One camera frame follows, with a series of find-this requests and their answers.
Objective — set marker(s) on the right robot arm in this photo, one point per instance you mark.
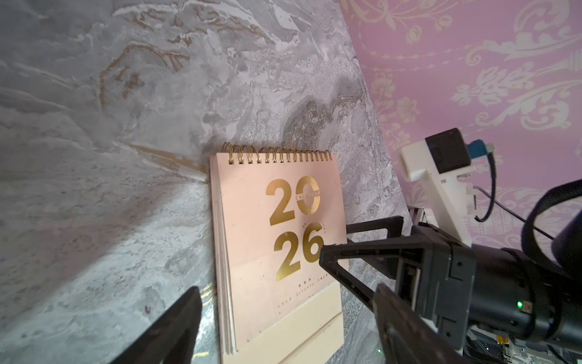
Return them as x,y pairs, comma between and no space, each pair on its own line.
561,271

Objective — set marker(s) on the pink calendar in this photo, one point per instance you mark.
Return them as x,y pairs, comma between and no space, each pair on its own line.
273,212

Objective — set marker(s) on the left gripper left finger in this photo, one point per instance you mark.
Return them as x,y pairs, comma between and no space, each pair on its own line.
172,338

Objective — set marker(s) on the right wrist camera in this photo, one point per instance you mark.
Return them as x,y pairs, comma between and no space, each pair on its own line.
441,163

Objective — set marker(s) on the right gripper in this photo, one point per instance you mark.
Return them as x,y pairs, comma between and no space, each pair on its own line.
445,282

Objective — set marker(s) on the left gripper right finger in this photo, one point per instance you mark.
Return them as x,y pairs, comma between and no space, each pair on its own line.
404,336

